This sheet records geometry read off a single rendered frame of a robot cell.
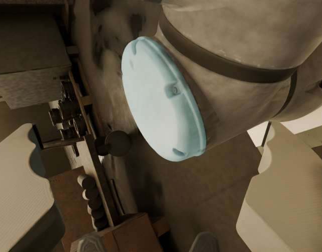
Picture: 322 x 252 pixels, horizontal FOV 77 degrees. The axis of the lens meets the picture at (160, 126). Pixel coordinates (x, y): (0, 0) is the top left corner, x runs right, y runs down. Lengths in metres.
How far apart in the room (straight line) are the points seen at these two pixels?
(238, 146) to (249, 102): 0.55
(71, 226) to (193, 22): 2.89
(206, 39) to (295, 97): 0.20
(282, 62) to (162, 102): 0.10
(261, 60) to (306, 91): 0.18
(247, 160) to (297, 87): 0.46
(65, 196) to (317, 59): 2.86
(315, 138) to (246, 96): 0.30
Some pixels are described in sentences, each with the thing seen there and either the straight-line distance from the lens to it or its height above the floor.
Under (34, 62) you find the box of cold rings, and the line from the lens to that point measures 2.39.
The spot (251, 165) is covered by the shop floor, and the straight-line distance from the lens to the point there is 0.75.
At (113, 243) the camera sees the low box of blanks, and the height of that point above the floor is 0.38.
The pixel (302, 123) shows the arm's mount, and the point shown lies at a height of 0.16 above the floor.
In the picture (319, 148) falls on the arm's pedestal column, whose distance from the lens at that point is 0.60.
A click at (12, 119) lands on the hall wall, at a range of 11.75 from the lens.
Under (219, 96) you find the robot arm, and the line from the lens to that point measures 0.19.
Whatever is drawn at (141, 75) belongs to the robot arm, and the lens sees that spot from 0.22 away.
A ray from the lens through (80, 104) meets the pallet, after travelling 2.35.
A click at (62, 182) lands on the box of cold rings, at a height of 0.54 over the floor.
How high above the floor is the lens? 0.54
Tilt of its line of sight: 29 degrees down
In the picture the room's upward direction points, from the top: 109 degrees counter-clockwise
